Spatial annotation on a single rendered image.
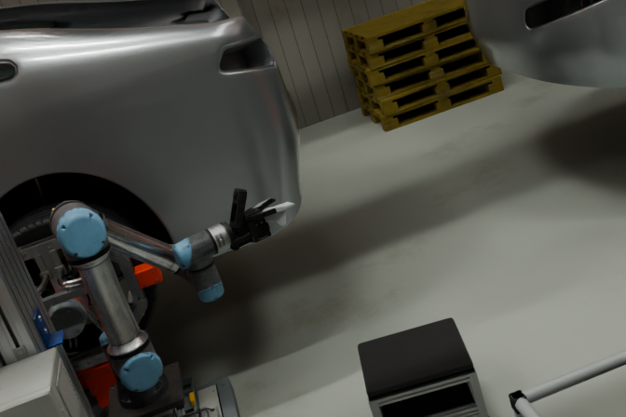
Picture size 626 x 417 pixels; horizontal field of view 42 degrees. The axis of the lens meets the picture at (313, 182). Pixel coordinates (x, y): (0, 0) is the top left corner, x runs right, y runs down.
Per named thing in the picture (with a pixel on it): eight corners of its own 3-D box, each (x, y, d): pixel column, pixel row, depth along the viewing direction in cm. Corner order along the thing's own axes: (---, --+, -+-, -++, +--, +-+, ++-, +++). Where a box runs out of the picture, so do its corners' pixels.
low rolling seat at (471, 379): (386, 468, 304) (361, 394, 292) (374, 410, 338) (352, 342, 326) (497, 437, 302) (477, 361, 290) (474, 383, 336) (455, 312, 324)
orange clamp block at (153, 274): (140, 281, 321) (162, 274, 322) (141, 289, 314) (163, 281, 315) (133, 266, 319) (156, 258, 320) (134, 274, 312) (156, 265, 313)
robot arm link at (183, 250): (177, 268, 230) (167, 242, 227) (212, 251, 234) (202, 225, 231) (186, 276, 223) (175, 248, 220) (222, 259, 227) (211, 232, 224)
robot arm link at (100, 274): (156, 362, 236) (86, 193, 218) (172, 383, 223) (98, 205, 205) (117, 383, 232) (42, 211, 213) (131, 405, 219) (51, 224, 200)
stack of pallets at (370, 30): (471, 74, 756) (452, -9, 729) (509, 88, 684) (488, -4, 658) (360, 114, 742) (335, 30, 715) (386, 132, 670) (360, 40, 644)
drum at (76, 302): (94, 308, 319) (80, 277, 314) (92, 333, 299) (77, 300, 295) (59, 321, 318) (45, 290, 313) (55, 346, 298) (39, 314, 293)
